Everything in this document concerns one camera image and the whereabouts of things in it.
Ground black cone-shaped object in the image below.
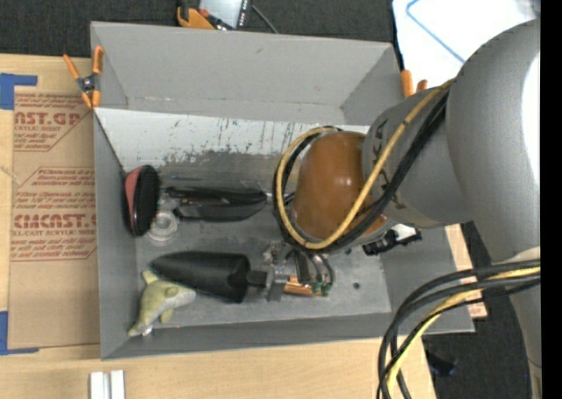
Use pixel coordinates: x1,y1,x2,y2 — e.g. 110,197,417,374
150,250,269,304

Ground pale green toy animal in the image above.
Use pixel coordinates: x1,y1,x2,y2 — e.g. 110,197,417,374
126,269,198,338

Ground red and black round brush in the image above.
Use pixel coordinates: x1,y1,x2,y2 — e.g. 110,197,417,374
121,164,162,238

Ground grey metal bin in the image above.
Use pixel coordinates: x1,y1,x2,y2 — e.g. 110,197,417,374
89,20,478,361

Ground brown cardboard board red print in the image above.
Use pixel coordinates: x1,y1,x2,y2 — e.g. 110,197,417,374
0,53,104,357

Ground black cylinder on white bracket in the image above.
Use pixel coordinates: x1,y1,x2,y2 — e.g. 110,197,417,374
361,227,423,257

